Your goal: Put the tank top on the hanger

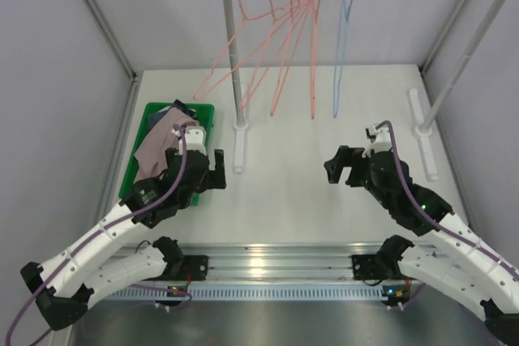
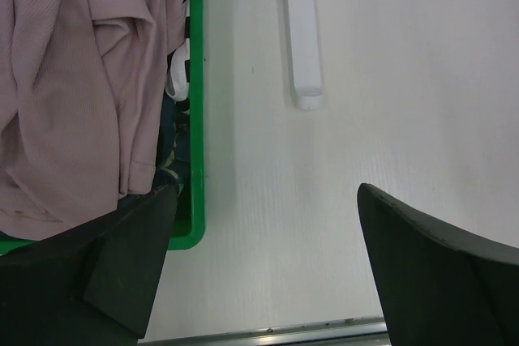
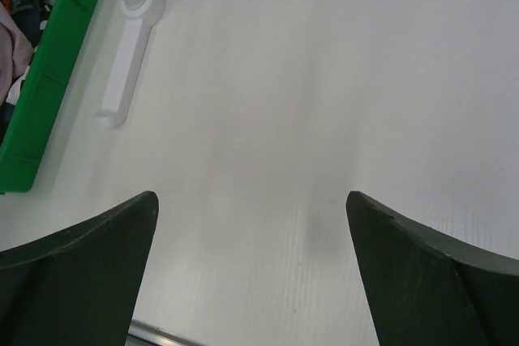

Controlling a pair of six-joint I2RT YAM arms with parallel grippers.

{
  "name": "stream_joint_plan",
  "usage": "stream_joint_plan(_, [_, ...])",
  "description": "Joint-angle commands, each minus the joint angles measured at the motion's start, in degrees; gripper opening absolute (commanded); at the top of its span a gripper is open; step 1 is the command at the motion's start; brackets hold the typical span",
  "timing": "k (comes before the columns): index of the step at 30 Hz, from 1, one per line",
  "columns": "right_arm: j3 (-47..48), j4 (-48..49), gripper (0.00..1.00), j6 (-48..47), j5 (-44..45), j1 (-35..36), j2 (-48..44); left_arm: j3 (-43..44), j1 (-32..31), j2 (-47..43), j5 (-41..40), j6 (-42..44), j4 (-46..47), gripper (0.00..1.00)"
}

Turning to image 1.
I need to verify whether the mauve tank top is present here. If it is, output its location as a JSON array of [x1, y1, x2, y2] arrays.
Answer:
[[134, 109, 199, 182]]

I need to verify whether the blue wire hanger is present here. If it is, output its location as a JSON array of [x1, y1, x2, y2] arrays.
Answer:
[[332, 0, 354, 118]]

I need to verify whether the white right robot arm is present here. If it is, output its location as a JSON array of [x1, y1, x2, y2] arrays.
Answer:
[[324, 146, 518, 345]]

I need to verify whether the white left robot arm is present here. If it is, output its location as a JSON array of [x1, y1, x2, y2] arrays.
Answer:
[[20, 148, 226, 331]]

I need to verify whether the green plastic bin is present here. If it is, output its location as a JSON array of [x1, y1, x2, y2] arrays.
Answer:
[[119, 100, 215, 196]]

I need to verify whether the dark clothes pile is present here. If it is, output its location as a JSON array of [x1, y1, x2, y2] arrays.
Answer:
[[147, 100, 198, 130]]

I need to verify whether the silver white clothes rack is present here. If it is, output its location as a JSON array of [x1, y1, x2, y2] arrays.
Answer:
[[222, 0, 507, 182]]

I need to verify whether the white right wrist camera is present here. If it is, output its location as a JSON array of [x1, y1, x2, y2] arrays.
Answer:
[[362, 125, 392, 158]]

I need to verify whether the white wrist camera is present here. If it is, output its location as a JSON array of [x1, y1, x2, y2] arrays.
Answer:
[[171, 126, 207, 156], [362, 125, 392, 158]]

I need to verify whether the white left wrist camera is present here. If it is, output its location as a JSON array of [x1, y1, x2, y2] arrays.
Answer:
[[171, 126, 207, 156]]

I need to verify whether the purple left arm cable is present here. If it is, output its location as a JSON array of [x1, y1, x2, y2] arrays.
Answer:
[[3, 123, 194, 344]]

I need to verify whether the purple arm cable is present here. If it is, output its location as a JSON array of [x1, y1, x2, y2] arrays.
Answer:
[[3, 123, 194, 344], [375, 120, 519, 314]]

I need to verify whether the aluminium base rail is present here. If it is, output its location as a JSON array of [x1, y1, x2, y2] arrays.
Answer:
[[109, 242, 439, 282]]

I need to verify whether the grey slotted cable duct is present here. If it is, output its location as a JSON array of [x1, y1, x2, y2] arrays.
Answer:
[[103, 284, 410, 301]]

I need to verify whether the pink wire hanger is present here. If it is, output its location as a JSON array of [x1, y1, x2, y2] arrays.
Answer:
[[238, 0, 311, 111], [192, 0, 317, 100], [310, 0, 321, 119], [270, 0, 313, 117]]

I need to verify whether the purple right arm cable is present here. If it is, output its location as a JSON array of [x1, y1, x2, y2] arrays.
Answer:
[[375, 120, 519, 314]]

